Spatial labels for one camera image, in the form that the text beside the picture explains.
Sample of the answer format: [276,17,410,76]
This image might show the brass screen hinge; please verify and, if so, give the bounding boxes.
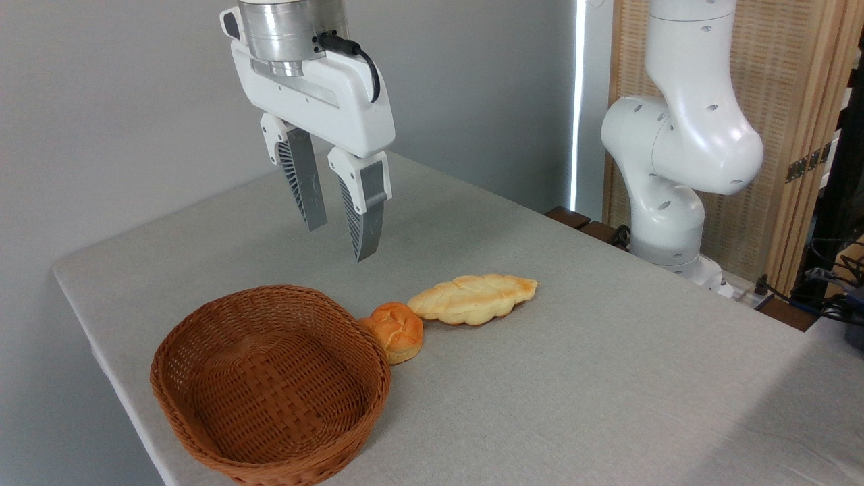
[786,143,833,184]

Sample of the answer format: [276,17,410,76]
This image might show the round golden bread bun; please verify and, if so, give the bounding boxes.
[358,302,425,366]

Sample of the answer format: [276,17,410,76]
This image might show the brown woven wicker basket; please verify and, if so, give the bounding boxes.
[150,284,393,486]

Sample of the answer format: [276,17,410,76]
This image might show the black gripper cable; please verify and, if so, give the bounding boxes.
[313,31,381,104]

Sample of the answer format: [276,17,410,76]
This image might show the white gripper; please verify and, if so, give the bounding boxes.
[219,5,396,263]

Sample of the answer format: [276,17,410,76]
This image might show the dark brown wooden board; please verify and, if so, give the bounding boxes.
[544,205,632,252]
[755,296,819,333]

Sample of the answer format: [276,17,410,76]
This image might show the long braided bread loaf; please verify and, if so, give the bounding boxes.
[406,273,540,327]

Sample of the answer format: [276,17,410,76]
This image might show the bamboo and wood folding screen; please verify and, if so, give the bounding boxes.
[603,0,864,298]

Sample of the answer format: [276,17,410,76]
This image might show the grey tablecloth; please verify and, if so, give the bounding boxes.
[53,150,864,486]

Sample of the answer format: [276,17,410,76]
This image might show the tangled black cables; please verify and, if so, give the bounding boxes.
[755,236,864,326]

